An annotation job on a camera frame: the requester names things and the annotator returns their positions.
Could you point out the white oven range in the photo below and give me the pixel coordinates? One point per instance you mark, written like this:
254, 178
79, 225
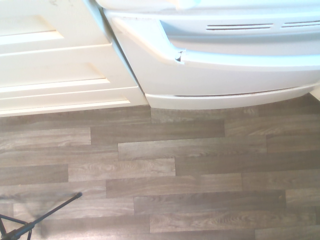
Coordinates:
140, 50

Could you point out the white oven bottom drawer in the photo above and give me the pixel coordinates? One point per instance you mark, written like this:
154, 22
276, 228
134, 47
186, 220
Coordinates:
225, 72

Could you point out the black tripod stand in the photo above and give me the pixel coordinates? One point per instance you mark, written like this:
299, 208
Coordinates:
37, 221

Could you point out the cream kitchen cabinet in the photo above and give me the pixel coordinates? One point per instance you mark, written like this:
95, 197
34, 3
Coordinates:
50, 62

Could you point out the white oven door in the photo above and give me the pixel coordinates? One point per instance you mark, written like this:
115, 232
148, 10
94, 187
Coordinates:
150, 3

